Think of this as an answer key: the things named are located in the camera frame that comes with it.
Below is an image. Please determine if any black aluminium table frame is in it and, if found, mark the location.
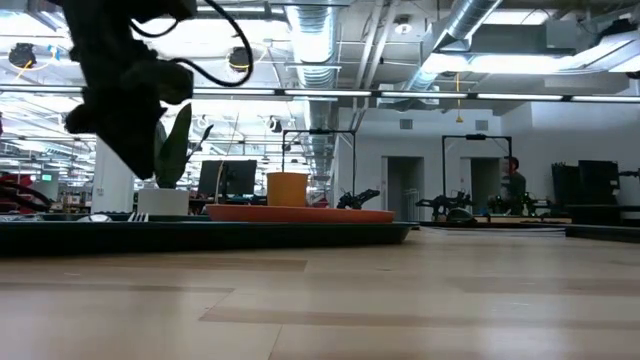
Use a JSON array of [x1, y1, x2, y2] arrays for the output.
[[419, 219, 640, 245]]

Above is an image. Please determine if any white plant pot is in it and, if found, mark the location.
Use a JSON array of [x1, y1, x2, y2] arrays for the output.
[[137, 188, 191, 217]]

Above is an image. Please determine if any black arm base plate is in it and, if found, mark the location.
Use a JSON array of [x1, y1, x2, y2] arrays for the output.
[[566, 203, 640, 226]]

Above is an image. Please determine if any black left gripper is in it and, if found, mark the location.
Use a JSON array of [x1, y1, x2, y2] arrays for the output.
[[63, 45, 196, 181]]

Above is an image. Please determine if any orange round plate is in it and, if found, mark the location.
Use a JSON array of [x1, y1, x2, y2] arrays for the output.
[[205, 203, 396, 225]]

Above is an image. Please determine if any green artificial plant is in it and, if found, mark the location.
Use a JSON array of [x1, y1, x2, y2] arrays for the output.
[[153, 102, 215, 190]]

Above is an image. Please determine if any black overhead camera frame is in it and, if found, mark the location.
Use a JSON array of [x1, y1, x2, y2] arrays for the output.
[[441, 133, 514, 211], [281, 128, 358, 201]]

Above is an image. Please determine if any dark green plastic tray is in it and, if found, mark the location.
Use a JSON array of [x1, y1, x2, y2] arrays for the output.
[[0, 212, 419, 259]]

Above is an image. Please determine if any black background equipment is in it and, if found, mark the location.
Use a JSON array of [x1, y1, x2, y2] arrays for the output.
[[550, 159, 640, 207]]

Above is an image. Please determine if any person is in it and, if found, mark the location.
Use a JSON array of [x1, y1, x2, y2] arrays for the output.
[[500, 155, 528, 214]]

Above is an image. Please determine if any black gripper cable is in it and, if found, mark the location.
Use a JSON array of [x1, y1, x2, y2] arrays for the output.
[[128, 0, 255, 89]]

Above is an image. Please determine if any black computer monitor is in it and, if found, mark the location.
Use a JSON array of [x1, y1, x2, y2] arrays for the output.
[[198, 159, 258, 197]]

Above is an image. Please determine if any orange plastic cup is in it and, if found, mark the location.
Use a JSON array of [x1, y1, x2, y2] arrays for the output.
[[266, 172, 309, 208]]

